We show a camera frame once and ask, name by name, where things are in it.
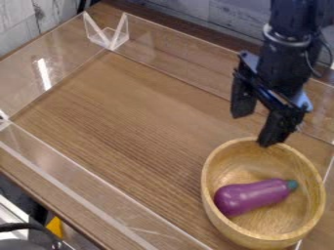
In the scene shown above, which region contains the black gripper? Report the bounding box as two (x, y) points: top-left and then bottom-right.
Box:
(230, 31), (323, 147)

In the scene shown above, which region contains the purple toy eggplant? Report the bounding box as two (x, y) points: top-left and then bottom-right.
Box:
(214, 179), (300, 217)

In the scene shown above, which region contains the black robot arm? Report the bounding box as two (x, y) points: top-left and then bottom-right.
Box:
(230, 0), (334, 147)

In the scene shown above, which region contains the brown wooden bowl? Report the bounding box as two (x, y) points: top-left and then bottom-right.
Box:
(201, 138), (327, 250)

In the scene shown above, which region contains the clear acrylic corner bracket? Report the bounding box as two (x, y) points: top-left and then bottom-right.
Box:
(83, 13), (130, 52)

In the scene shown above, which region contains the clear acrylic tray wall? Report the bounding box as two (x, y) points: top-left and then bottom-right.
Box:
(0, 5), (334, 250)

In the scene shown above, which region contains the black cable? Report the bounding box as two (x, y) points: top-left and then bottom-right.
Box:
(0, 222), (63, 250)

